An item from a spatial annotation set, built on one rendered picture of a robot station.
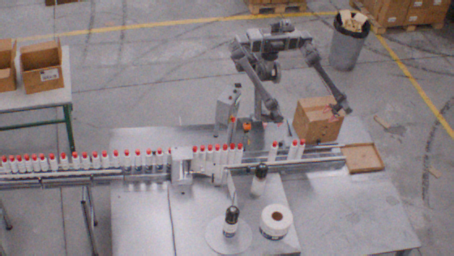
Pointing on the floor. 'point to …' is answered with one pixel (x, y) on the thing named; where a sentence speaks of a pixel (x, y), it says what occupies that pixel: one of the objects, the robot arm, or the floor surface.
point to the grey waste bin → (344, 51)
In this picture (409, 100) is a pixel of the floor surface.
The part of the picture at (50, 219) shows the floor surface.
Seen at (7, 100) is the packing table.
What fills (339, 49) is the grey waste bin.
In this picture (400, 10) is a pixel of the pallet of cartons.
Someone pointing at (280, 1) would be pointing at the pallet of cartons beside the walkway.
